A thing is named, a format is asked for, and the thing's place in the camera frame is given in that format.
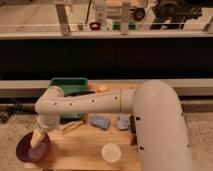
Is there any yellow banana toy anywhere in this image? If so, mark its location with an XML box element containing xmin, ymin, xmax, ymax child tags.
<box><xmin>60</xmin><ymin>120</ymin><xmax>84</xmax><ymax>135</ymax></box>

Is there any green background box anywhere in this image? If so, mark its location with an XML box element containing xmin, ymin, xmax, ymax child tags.
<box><xmin>112</xmin><ymin>22</ymin><xmax>136</xmax><ymax>31</ymax></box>

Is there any orange round toy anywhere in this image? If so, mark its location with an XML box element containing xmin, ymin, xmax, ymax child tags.
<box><xmin>97</xmin><ymin>85</ymin><xmax>108</xmax><ymax>92</ymax></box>

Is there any black background machine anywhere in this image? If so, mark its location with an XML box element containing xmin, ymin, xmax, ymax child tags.
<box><xmin>150</xmin><ymin>0</ymin><xmax>202</xmax><ymax>30</ymax></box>

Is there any wooden board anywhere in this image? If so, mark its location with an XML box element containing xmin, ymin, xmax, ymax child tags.
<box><xmin>25</xmin><ymin>87</ymin><xmax>140</xmax><ymax>171</ymax></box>

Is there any purple bowl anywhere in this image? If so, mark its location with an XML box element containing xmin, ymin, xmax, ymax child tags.
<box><xmin>16</xmin><ymin>132</ymin><xmax>50</xmax><ymax>163</ymax></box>

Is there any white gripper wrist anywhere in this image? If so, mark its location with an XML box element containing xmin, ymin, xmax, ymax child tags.
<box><xmin>30</xmin><ymin>115</ymin><xmax>60</xmax><ymax>148</ymax></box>

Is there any red background bowl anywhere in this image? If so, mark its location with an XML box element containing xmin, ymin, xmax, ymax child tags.
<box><xmin>89</xmin><ymin>22</ymin><xmax>101</xmax><ymax>31</ymax></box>

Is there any green plastic bin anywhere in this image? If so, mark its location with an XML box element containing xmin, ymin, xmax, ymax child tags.
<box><xmin>50</xmin><ymin>78</ymin><xmax>88</xmax><ymax>123</ymax></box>

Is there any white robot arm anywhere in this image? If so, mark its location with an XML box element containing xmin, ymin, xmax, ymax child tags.
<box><xmin>35</xmin><ymin>80</ymin><xmax>193</xmax><ymax>171</ymax></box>

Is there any grey blue toy block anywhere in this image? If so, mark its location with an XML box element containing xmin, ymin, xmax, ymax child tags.
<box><xmin>116</xmin><ymin>114</ymin><xmax>130</xmax><ymax>131</ymax></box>

